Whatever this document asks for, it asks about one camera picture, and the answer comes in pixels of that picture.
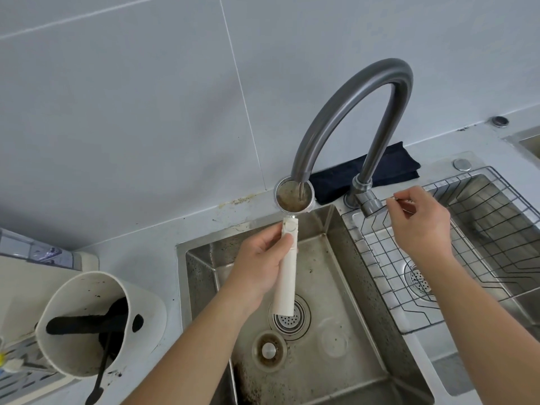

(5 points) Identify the person's left hand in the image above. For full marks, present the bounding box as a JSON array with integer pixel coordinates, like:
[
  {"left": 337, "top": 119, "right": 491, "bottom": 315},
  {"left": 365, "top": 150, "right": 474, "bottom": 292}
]
[{"left": 223, "top": 225, "right": 297, "bottom": 311}]

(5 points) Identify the person's right hand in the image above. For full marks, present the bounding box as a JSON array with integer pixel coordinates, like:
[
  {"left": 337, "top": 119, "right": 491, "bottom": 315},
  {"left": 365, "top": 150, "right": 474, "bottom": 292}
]
[{"left": 386, "top": 186, "right": 452, "bottom": 263}]

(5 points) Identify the white-handled metal portafilter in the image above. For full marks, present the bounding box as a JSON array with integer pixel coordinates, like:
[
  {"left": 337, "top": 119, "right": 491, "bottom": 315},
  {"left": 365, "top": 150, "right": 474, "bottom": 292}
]
[{"left": 271, "top": 176, "right": 317, "bottom": 317}]

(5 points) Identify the grey gooseneck faucet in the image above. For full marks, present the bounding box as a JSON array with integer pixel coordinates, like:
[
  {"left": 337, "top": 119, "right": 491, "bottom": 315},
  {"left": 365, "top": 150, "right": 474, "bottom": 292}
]
[{"left": 291, "top": 58, "right": 417, "bottom": 218}]

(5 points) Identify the person's right forearm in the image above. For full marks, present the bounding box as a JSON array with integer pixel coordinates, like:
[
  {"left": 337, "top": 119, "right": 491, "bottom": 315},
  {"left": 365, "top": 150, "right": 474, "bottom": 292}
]
[{"left": 404, "top": 245, "right": 540, "bottom": 405}]

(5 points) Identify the person's left forearm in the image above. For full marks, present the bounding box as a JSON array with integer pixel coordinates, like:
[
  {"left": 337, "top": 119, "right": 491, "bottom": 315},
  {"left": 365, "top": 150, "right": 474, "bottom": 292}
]
[{"left": 95, "top": 287, "right": 263, "bottom": 405}]

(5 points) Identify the dark navy folded cloth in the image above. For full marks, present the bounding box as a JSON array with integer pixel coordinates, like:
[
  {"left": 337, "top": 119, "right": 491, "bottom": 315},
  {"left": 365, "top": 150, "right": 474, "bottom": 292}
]
[{"left": 310, "top": 141, "right": 422, "bottom": 206}]

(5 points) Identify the round sink drain strainer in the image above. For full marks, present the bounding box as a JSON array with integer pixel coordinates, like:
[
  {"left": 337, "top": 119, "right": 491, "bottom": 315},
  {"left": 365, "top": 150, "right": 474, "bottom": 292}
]
[
  {"left": 402, "top": 259, "right": 436, "bottom": 303},
  {"left": 268, "top": 294, "right": 312, "bottom": 341}
]

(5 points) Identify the wide stainless steel sink basin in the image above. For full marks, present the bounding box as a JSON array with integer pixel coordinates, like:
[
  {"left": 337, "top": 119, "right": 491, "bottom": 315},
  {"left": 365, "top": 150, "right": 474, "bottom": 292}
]
[{"left": 341, "top": 166, "right": 540, "bottom": 336}]

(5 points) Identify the round metal drain plug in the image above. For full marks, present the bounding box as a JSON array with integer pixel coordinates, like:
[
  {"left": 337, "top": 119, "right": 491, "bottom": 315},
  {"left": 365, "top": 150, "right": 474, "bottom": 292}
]
[{"left": 252, "top": 331, "right": 288, "bottom": 373}]

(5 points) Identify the small steel sink corner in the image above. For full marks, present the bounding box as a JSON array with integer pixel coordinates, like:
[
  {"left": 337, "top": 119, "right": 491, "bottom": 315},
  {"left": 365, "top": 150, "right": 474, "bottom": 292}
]
[{"left": 504, "top": 126, "right": 540, "bottom": 161}]

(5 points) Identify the white knock box bin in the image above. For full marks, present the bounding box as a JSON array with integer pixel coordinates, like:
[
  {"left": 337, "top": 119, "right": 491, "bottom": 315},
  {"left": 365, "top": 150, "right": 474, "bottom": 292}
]
[{"left": 35, "top": 271, "right": 167, "bottom": 378}]

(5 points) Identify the black cleaning brush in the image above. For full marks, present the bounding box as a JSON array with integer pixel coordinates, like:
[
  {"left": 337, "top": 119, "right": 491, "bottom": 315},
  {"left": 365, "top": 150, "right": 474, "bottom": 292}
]
[{"left": 86, "top": 297, "right": 130, "bottom": 402}]

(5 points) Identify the black knock bar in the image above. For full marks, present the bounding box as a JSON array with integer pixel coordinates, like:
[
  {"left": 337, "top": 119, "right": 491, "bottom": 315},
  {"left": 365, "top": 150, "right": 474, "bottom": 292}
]
[{"left": 46, "top": 314, "right": 144, "bottom": 336}]

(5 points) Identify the white coffee machine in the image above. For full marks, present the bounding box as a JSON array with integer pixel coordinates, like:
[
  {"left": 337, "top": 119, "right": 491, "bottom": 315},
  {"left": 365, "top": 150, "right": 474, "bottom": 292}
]
[{"left": 0, "top": 227, "right": 100, "bottom": 336}]

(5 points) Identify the grey slotted drip tray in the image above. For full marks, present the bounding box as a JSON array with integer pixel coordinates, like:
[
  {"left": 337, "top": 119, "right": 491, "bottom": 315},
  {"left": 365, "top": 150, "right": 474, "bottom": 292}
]
[{"left": 0, "top": 332, "right": 82, "bottom": 405}]

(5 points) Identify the yellow and white small tool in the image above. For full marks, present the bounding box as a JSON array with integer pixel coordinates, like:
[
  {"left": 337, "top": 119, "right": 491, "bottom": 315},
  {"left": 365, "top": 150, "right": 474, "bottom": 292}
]
[{"left": 0, "top": 351, "right": 23, "bottom": 374}]

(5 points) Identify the wire dish rack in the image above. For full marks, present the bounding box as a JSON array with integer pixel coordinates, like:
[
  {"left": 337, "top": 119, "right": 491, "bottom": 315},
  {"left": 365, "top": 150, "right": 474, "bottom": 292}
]
[{"left": 341, "top": 166, "right": 540, "bottom": 325}]

